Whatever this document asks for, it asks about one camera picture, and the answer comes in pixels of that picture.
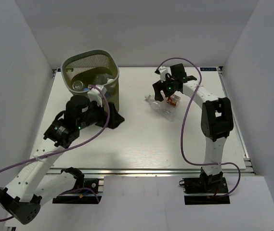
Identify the purple cable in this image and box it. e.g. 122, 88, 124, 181
156, 57, 241, 198
0, 84, 111, 221

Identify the olive green mesh bin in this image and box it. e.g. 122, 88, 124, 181
61, 50, 119, 111

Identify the slim clear plastic bottle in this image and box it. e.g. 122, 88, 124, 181
72, 80, 85, 91

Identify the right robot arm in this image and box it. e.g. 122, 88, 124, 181
153, 64, 234, 192

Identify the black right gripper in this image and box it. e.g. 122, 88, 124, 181
153, 74, 177, 102

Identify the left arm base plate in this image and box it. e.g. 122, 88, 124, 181
52, 178, 104, 205

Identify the white label clear bottle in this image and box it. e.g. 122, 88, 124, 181
92, 74, 116, 88

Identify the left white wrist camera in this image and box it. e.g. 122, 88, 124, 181
87, 85, 107, 107

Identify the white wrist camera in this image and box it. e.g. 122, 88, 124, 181
87, 85, 107, 107
155, 66, 169, 82

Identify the blue corner label sticker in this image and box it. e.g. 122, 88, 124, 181
200, 67, 217, 72

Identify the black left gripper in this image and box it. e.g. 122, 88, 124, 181
78, 98, 125, 129

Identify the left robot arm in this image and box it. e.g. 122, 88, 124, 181
0, 96, 125, 225

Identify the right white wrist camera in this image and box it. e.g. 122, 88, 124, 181
155, 66, 169, 82

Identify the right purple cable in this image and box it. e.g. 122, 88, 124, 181
156, 57, 241, 198

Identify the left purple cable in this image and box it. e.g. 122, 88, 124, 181
0, 84, 111, 221

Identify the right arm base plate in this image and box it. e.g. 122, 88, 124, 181
179, 177, 230, 205

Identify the red label plastic bottle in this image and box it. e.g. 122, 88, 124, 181
166, 94, 181, 107

